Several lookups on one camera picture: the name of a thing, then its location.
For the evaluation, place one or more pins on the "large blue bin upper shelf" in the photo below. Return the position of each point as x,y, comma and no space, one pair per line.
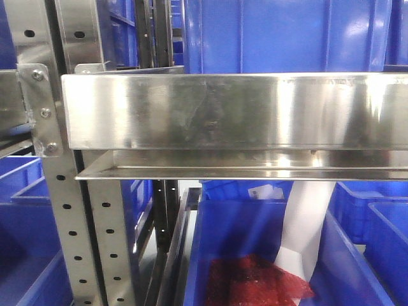
285,36

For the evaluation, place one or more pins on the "stainless steel shelf beam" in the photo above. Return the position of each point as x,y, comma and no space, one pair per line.
296,126

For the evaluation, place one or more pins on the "blue bin lower centre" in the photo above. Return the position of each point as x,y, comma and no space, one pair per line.
227,229

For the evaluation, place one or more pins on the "blue bin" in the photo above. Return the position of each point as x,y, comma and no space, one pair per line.
374,214
33,271
227,229

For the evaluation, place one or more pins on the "white plastic sheet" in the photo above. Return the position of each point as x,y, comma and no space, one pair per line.
302,226

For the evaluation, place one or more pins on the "red mesh bag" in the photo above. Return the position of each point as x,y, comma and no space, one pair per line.
253,280

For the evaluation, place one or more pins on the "blue bin lower right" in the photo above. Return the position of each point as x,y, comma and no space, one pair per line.
374,214

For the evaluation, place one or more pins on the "blue bin lower left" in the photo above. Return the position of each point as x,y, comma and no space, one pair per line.
33,271

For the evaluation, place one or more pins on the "perforated steel upright post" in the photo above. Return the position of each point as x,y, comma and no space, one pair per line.
94,223

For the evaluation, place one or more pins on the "steel bracket with screws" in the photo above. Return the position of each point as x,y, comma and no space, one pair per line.
40,107

